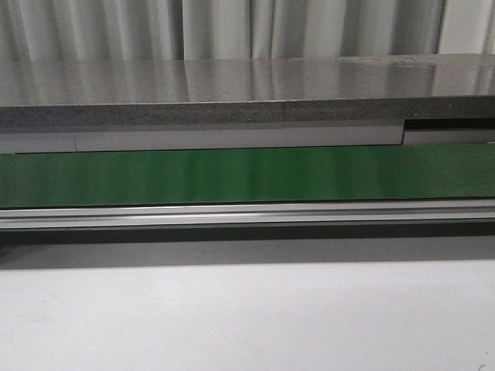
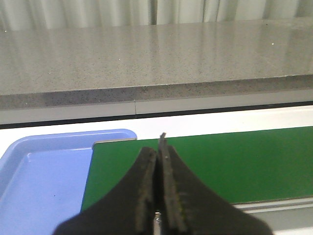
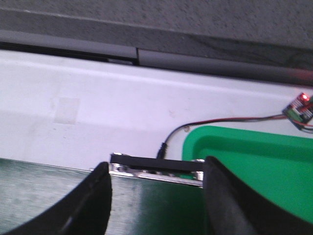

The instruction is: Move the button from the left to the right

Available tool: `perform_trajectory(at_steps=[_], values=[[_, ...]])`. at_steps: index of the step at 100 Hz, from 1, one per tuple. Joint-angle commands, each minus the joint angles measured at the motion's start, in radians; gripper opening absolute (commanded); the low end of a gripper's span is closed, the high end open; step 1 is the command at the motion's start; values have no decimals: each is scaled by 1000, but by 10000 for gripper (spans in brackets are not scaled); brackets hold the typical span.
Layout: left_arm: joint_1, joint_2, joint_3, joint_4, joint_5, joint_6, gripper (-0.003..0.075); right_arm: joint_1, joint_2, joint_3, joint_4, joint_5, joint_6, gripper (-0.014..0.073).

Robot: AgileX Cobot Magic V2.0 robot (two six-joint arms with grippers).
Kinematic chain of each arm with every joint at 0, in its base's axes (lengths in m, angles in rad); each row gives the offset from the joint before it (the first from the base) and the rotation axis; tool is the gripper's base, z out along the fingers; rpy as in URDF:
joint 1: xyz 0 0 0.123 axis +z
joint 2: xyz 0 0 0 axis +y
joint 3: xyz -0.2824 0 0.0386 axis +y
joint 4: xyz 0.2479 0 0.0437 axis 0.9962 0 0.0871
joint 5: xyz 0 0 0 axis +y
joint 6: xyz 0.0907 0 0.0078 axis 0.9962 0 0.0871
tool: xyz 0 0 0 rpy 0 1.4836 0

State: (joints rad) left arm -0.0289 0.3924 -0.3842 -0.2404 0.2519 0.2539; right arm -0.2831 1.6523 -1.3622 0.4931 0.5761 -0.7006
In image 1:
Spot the grey metal base panel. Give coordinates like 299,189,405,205
1,118,494,154

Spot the green conveyor belt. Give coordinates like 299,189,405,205
1,144,494,208

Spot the dark granite slab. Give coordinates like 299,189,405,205
1,54,494,132

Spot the white pleated curtain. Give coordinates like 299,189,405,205
1,1,494,61

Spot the aluminium conveyor frame rail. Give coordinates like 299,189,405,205
1,199,494,230

